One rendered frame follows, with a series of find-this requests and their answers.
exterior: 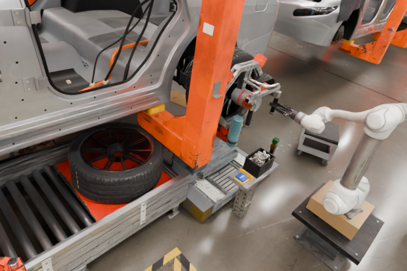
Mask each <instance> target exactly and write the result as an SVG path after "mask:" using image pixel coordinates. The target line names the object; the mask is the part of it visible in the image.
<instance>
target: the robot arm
mask: <svg viewBox="0 0 407 271"><path fill-rule="evenodd" d="M269 106H272V107H273V108H275V109H276V111H277V112H279V113H281V114H283V115H284V116H286V115H288V116H290V119H293V120H294V121H295V122H296V123H298V124H300V125H302V126H303V127H304V128H305V129H307V130H309V131H311V132H313V133H316V134H320V133H321V132H323V130H324V129H325V125H324V123H326V122H329V121H332V119H333V118H335V117H340V118H342V119H345V120H349V121H351V122H363V123H365V124H364V127H363V129H364V132H365V133H364V135H363V136H362V138H361V140H360V142H359V144H358V146H357V148H356V150H355V152H354V154H353V156H352V158H351V160H350V162H349V164H348V166H347V168H346V170H345V172H344V173H343V175H342V177H341V179H338V180H335V181H334V183H333V184H332V186H331V187H330V188H329V190H328V191H327V193H326V194H325V195H324V196H323V206H324V208H325V209H326V210H327V211H328V212H329V213H332V214H334V215H341V214H344V215H345V216H346V217H347V218H348V219H349V220H352V218H353V217H355V216H356V215H357V214H359V213H361V212H363V209H362V208H361V207H360V206H361V205H362V203H363V202H364V201H365V198H366V197H367V195H368V193H369V181H368V179H367V178H366V177H364V174H365V172H366V170H367V168H368V166H369V164H370V163H371V161H372V159H373V158H374V156H375V154H376V152H377V150H378V148H379V146H380V145H381V143H382V141H383V140H384V139H386V138H388V137H389V135H390V134H391V133H392V132H393V130H394V129H395V128H396V127H397V125H398V124H400V123H402V122H404V121H407V103H389V104H383V105H379V106H377V107H375V108H373V109H370V110H367V111H363V112H360V113H352V112H349V111H343V110H331V109H330V108H328V107H326V106H323V107H320V108H318V109H317V110H315V111H314V112H313V113H312V114H311V115H306V114H304V113H302V112H298V111H296V110H294V108H291V107H289V106H287V105H284V104H283V105H282V104H279V103H277V105H276V104H274V103H272V102H270V104H269Z"/></svg>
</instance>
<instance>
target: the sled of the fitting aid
mask: <svg viewBox="0 0 407 271"><path fill-rule="evenodd" d="M238 153H239V152H238V151H237V150H236V149H235V150H234V151H232V152H230V153H229V154H227V155H225V156H223V157H222V158H220V159H218V160H217V161H215V162H213V163H212V164H210V165H208V166H207V167H205V168H204V169H203V170H201V171H200V172H198V173H197V174H196V175H197V176H198V177H200V178H201V179H203V178H205V177H206V176H208V175H210V174H211V173H213V172H214V171H216V170H218V169H219V168H221V167H223V166H224V165H226V164H227V163H229V162H230V161H232V160H234V159H235V158H237V155H238Z"/></svg>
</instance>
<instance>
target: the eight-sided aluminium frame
mask: <svg viewBox="0 0 407 271"><path fill-rule="evenodd" d="M259 65H260V64H259V63H258V62H256V61H254V60H250V61H247V62H243V63H240V64H236V65H234V67H232V69H231V71H232V73H233V74H234V77H233V79H232V80H231V82H230V83H227V87H226V90H225V95H226V92H227V91H228V90H229V88H230V86H232V84H233V83H234V81H235V80H236V79H237V77H238V76H239V74H240V73H241V72H244V71H246V70H250V69H253V73H254V75H255V77H256V78H255V80H256V81H257V80H258V78H259V77H260V76H261V75H262V74H263V73H262V70H261V67H260V66H259ZM225 95H224V98H223V103H224V99H225ZM222 108H223V104H222ZM244 111H245V112H244ZM221 113H222V109H221ZM221 113H220V118H219V124H220V125H221V126H223V127H224V128H226V129H227V128H229V127H230V125H231V121H232V117H230V118H229V119H226V120H225V119H224V118H223V117H222V116H221ZM247 114H248V110H247V109H245V108H242V109H241V110H240V112H239V113H238V114H237V115H238V116H241V117H242V118H243V119H245V118H246V116H247Z"/></svg>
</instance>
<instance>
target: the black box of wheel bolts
mask: <svg viewBox="0 0 407 271"><path fill-rule="evenodd" d="M275 158H276V156H274V155H272V154H271V153H269V152H268V151H266V150H264V149H263V148H261V147H260V148H259V149H257V150H255V151H254V152H252V153H251V154H250V155H248V156H246V157H245V162H244V165H243V169H244V170H246V171H247V172H248V173H250V174H251V175H252V176H254V177H255V178H259V177H260V176H261V175H263V174H264V173H265V172H266V171H268V170H269V169H271V167H272V165H273V162H274V159H275Z"/></svg>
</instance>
